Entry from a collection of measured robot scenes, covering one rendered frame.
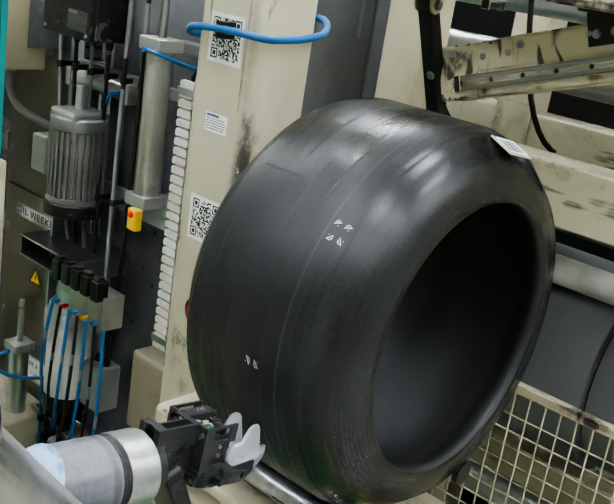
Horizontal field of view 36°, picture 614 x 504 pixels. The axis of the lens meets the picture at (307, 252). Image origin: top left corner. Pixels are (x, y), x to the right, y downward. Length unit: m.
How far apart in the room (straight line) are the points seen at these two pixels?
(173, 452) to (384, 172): 0.42
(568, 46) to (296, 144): 0.52
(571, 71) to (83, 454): 0.95
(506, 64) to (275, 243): 0.61
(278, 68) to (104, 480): 0.71
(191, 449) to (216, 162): 0.52
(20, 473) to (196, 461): 0.51
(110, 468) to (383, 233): 0.41
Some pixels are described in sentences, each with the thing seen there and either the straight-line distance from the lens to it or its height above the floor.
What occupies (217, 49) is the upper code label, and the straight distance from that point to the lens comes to 1.49.
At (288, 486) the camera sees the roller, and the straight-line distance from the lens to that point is 1.41.
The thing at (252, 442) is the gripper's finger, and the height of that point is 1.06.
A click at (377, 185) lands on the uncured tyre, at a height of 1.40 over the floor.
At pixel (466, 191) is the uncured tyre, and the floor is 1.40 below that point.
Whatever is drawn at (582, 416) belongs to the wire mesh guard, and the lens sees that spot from 1.65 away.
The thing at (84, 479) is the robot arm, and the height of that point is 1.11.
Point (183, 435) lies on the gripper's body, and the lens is 1.13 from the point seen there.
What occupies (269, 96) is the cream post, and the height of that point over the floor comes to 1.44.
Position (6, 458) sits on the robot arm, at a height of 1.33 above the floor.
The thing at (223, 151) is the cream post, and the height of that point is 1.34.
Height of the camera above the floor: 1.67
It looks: 18 degrees down
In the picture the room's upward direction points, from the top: 9 degrees clockwise
